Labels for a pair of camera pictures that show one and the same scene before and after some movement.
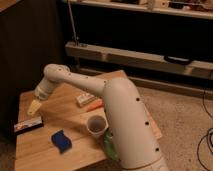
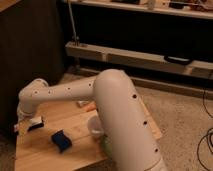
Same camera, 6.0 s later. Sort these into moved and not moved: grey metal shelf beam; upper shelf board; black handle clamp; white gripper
Moved: white gripper
Not moved: black handle clamp; upper shelf board; grey metal shelf beam
